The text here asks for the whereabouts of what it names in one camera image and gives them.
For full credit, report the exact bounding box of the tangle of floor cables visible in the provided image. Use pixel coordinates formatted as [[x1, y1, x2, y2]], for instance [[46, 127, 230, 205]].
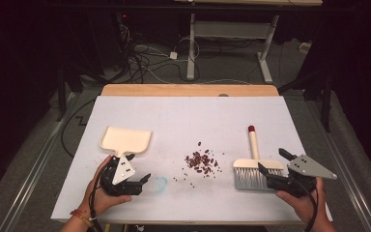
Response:
[[114, 23, 255, 85]]

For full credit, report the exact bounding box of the white box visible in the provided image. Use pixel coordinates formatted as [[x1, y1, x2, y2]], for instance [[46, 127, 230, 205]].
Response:
[[299, 41, 313, 54]]

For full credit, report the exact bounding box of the black stand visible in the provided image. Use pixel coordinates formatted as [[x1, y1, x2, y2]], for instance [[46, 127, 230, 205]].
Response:
[[278, 64, 334, 133], [56, 64, 85, 123]]

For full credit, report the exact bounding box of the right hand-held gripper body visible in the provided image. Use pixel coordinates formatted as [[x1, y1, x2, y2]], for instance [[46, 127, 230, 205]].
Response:
[[266, 154, 338, 198]]

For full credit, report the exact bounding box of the wooden table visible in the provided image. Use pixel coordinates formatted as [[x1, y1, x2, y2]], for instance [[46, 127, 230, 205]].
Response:
[[100, 83, 280, 98]]

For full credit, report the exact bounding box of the person's right hand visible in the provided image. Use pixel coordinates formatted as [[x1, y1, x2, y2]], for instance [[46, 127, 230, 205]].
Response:
[[275, 176, 329, 223]]

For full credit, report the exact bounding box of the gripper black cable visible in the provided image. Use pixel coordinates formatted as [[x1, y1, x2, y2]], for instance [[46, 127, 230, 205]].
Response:
[[291, 178, 319, 232], [88, 163, 110, 232]]

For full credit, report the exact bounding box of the metal floor rail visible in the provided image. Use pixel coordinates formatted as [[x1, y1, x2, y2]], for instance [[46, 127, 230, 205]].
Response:
[[302, 96, 371, 232], [0, 93, 78, 232]]

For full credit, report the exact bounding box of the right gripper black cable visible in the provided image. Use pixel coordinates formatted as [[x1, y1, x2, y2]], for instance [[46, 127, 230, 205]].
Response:
[[291, 178, 319, 232]]

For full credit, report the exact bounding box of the person's left hand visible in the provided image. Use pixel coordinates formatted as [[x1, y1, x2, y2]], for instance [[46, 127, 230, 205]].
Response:
[[78, 155, 133, 218]]

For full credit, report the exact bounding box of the cream dustpan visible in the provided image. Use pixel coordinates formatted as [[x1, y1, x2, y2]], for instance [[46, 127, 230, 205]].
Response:
[[99, 126, 153, 159]]

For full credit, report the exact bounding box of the black floor cable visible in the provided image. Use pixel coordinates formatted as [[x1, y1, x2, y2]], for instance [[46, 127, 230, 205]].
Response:
[[60, 98, 98, 159]]

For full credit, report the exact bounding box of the pile of red beans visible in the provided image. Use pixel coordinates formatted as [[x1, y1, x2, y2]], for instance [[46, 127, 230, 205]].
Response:
[[173, 140, 225, 189]]

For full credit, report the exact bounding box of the white table mat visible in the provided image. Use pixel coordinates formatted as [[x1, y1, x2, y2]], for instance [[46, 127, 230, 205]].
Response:
[[50, 95, 333, 223]]

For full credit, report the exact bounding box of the cream brush with red tip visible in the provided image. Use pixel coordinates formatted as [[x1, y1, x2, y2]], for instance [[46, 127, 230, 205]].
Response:
[[232, 125, 285, 191]]

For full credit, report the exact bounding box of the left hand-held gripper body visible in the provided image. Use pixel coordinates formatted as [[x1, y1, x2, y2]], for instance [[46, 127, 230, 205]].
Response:
[[100, 154, 143, 197]]

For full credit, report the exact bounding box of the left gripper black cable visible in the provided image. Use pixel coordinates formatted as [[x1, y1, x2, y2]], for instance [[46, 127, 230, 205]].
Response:
[[88, 163, 110, 232]]

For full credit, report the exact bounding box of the white desk frame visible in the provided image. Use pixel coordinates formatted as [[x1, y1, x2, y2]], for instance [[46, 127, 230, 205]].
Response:
[[173, 0, 324, 84]]

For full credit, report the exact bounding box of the red orange bracelet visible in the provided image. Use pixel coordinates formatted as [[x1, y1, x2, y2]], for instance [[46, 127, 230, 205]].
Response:
[[70, 209, 93, 228]]

